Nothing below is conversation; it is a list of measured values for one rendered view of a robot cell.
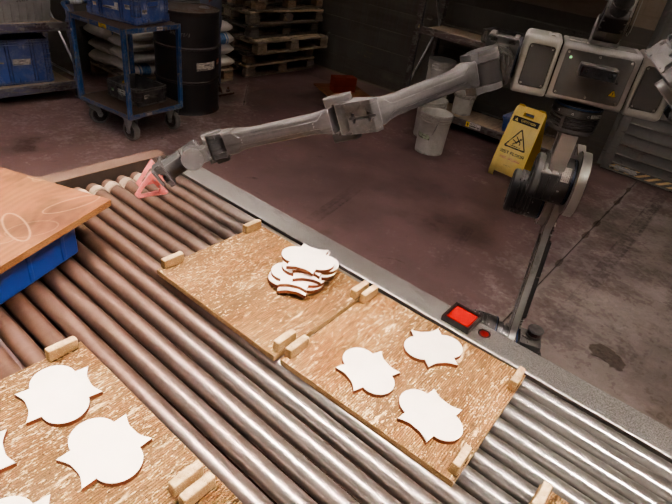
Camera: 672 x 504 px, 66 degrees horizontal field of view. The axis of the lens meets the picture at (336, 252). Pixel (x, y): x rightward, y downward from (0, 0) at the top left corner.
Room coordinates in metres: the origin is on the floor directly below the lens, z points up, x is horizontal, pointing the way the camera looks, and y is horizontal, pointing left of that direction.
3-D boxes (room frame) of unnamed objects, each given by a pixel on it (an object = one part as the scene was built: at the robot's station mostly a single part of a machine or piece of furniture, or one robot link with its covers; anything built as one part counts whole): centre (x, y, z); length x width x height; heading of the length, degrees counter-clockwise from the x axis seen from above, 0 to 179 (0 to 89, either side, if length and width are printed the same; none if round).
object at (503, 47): (1.48, -0.35, 1.45); 0.09 x 0.08 x 0.12; 75
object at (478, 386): (0.81, -0.19, 0.93); 0.41 x 0.35 x 0.02; 57
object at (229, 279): (1.04, 0.16, 0.93); 0.41 x 0.35 x 0.02; 55
